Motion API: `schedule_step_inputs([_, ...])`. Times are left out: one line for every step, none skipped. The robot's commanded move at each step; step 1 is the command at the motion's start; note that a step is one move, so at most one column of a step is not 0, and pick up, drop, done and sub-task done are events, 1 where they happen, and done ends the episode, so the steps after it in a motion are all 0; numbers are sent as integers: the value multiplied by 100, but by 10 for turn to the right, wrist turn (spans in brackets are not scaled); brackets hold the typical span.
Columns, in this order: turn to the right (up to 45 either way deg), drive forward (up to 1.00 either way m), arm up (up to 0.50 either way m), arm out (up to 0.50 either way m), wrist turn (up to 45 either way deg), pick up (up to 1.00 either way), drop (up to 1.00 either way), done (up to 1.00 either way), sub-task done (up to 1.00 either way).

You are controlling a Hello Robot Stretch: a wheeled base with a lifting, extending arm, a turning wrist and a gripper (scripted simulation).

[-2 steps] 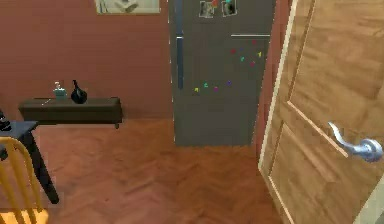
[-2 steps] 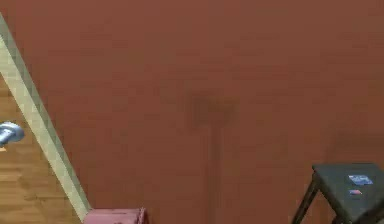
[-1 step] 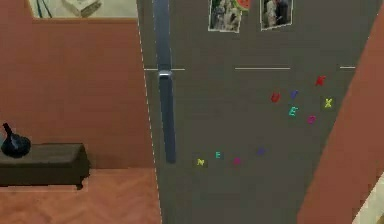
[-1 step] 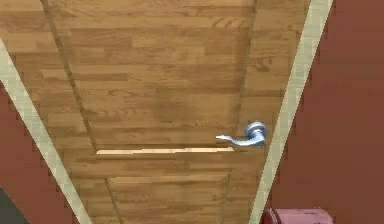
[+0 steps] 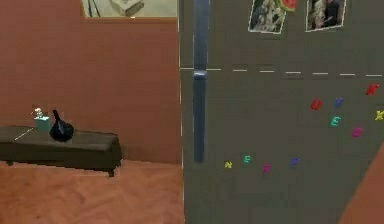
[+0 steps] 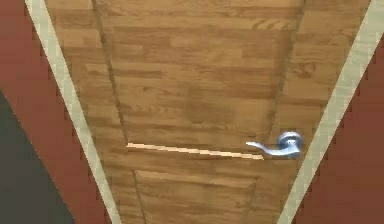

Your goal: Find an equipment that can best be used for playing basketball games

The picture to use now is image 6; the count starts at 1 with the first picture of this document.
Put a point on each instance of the brown wooden room door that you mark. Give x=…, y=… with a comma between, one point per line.
x=200, y=83

